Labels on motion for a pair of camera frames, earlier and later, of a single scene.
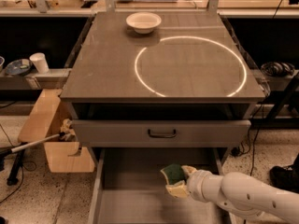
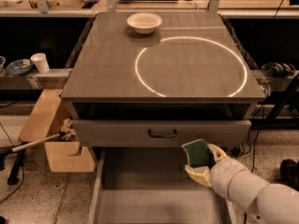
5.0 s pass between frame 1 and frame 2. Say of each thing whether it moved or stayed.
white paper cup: stayed
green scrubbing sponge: moved
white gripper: moved
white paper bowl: stayed
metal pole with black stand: stayed
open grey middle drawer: stayed
